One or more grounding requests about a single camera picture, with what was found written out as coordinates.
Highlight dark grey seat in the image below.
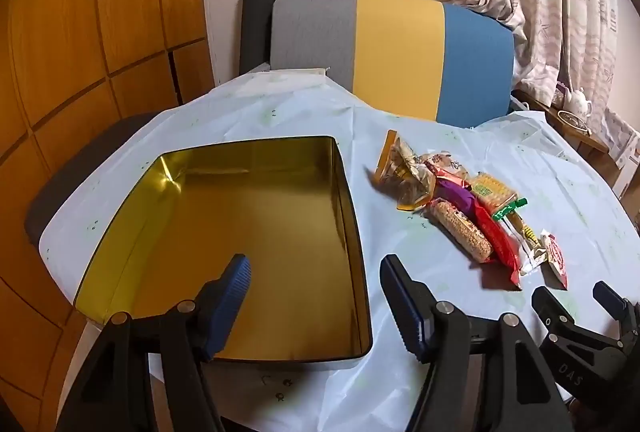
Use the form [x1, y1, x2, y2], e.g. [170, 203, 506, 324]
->
[24, 112, 166, 248]

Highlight clear grain bar packet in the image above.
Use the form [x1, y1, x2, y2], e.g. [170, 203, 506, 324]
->
[431, 199, 493, 263]

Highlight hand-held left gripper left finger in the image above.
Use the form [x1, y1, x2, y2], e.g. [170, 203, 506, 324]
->
[55, 254, 253, 432]

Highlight wooden wardrobe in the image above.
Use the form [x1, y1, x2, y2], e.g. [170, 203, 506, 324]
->
[0, 0, 216, 432]

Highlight wooden side shelf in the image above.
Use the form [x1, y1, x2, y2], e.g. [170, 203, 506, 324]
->
[515, 89, 616, 153]

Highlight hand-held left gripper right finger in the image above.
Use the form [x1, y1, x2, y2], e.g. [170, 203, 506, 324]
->
[380, 254, 576, 432]

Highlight red foil snack packet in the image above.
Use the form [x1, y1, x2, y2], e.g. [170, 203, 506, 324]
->
[472, 202, 523, 290]

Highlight clear pastry packet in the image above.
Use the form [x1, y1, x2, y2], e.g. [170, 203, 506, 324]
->
[417, 152, 471, 180]

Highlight round patterned plate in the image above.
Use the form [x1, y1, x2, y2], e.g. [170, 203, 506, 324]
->
[557, 109, 591, 135]

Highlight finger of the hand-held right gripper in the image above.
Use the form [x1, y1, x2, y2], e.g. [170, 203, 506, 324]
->
[592, 281, 632, 333]
[531, 286, 583, 353]

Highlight grey yellow blue chair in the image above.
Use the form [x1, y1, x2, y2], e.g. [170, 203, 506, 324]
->
[270, 0, 516, 128]

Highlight white yellow snack packet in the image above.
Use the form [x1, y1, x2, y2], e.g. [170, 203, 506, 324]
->
[505, 212, 548, 275]

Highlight green-edged cracker packet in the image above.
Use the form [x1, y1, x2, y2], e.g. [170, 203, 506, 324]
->
[470, 172, 528, 220]

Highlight gold tin box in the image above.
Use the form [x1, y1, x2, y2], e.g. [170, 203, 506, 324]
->
[74, 135, 373, 370]

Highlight black rolled mat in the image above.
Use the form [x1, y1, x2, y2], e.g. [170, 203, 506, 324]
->
[239, 0, 281, 75]

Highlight purple snack packet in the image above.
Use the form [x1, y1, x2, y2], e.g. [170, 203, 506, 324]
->
[432, 172, 481, 213]

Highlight small red white packet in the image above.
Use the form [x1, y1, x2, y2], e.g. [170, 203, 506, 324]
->
[540, 230, 569, 290]

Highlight white green-printed tablecloth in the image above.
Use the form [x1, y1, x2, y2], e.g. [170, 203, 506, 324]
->
[42, 69, 640, 432]

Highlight yellow seed snack packet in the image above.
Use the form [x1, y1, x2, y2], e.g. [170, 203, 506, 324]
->
[374, 130, 437, 213]

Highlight white teapot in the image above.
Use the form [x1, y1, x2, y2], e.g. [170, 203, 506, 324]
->
[564, 88, 593, 118]

